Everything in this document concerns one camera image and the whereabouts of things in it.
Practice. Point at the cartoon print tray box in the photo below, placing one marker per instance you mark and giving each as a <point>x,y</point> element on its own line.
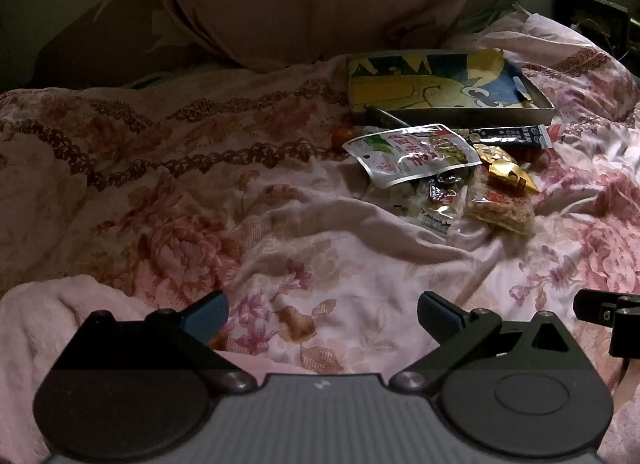
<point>425,89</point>

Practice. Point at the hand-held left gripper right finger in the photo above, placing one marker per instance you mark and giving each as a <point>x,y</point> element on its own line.
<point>440,316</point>

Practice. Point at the floral blanket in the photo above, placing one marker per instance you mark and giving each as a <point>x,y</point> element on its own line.
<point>200,184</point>

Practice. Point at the green stick packet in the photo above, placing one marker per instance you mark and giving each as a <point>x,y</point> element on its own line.
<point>387,116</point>

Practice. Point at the dark blue stick packet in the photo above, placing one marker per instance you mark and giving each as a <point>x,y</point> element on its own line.
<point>510,136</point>

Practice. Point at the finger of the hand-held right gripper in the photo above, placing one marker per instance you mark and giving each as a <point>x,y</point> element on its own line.
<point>595,309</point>

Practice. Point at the white green snack packet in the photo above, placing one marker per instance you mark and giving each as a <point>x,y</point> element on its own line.
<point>410,154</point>

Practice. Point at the orange print rice cracker packet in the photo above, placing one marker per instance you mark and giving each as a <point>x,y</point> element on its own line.
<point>500,211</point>

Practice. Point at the gold snack packet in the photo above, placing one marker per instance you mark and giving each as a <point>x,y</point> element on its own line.
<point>505,169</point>

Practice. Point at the small orange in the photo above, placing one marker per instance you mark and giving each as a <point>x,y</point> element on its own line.
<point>342,137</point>

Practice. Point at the small red packet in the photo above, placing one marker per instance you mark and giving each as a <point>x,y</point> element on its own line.
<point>556,134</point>

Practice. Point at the clear snack packet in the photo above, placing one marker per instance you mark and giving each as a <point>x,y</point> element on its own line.
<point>425,214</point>

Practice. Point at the pink fleece blanket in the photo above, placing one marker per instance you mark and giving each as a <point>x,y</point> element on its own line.
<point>30,329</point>

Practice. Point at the dark wooden furniture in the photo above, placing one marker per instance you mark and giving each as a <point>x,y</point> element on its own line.
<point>590,14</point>

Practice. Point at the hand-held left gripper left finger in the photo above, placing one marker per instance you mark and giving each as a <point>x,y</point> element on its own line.
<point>207,318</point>

